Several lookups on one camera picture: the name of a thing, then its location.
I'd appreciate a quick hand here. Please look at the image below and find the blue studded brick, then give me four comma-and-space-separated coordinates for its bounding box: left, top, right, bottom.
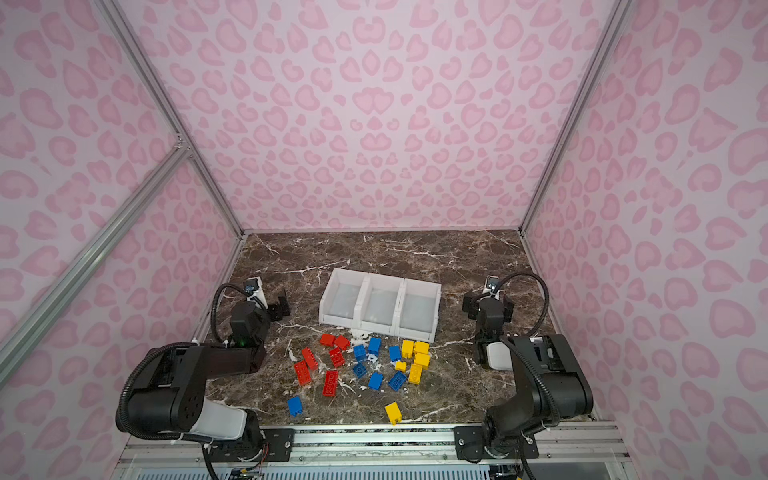
388, 371, 407, 392

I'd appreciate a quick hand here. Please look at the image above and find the white middle bin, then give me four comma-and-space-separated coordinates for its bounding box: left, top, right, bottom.
354, 273, 405, 336

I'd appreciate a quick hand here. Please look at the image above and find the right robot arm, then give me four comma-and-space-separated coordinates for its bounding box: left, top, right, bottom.
453, 272, 594, 464

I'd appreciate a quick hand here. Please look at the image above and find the red square brick rear right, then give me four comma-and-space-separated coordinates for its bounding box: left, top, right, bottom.
334, 335, 351, 351

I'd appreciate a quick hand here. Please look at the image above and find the long yellow brick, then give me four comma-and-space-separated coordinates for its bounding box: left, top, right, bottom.
408, 364, 423, 385

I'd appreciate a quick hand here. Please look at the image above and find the white bin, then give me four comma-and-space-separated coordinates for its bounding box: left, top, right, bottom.
354, 273, 405, 336
396, 279, 442, 344
319, 268, 366, 329

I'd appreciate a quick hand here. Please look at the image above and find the blue brick beside yellow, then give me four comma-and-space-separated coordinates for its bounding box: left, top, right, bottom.
388, 345, 402, 362

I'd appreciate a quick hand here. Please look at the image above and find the red square brick rear left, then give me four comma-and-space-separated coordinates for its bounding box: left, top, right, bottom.
319, 334, 336, 347

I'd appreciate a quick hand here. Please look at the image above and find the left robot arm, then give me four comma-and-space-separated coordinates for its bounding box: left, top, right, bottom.
115, 277, 291, 464

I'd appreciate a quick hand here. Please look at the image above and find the red square brick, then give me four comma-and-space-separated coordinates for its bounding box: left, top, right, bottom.
334, 335, 351, 351
319, 334, 336, 347

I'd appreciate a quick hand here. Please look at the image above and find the white right bin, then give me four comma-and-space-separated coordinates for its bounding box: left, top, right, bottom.
396, 279, 442, 344

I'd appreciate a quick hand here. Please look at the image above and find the long red brick slanted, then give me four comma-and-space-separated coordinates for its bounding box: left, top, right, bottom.
301, 347, 319, 371

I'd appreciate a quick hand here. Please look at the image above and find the diagonal aluminium frame bar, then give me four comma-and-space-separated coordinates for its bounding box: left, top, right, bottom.
1, 141, 189, 385

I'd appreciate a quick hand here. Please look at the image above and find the left corner frame post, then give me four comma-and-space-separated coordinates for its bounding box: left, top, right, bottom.
95, 0, 247, 239

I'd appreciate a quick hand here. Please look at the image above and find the small blue brick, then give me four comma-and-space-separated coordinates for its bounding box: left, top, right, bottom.
353, 363, 367, 379

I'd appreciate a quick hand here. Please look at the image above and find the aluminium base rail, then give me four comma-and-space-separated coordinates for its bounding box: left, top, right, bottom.
111, 421, 638, 479

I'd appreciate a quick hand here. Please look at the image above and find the white left bin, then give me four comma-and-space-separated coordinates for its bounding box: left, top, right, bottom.
319, 268, 366, 329

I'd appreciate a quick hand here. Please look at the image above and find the lone yellow brick front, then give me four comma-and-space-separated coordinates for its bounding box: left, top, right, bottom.
385, 402, 403, 425

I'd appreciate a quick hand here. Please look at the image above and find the lone blue brick front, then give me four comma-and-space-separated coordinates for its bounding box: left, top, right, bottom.
287, 396, 304, 417

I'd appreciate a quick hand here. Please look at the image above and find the corner frame post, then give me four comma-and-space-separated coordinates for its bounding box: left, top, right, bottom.
95, 0, 247, 239
518, 0, 635, 238

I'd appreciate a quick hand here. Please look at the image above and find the blue brick rear tall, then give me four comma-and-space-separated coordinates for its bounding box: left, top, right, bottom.
367, 337, 381, 356

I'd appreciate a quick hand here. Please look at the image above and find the right corner frame post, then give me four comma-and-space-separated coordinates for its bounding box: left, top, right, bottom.
518, 0, 635, 238

